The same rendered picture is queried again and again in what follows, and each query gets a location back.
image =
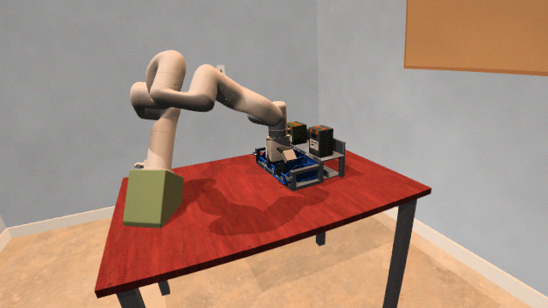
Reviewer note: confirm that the white shelf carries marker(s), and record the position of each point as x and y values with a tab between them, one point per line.
323	174

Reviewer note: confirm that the blue bin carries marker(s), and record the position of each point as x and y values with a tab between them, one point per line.
300	162
263	160
298	154

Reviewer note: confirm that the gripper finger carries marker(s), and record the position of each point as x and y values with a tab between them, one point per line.
276	164
282	166

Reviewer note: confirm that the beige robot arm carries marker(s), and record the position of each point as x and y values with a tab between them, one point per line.
207	84

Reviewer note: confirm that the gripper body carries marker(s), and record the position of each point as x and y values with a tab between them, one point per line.
272	144

